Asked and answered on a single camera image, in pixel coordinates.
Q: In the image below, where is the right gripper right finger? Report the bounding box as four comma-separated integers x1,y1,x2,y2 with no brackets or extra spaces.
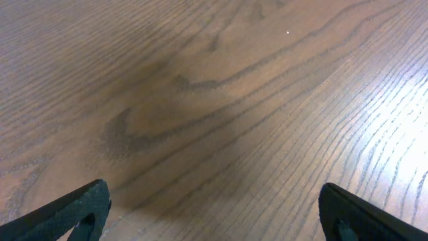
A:
318,183,427,241

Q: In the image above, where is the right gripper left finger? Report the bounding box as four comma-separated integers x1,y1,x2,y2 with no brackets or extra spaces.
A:
1,179,111,241

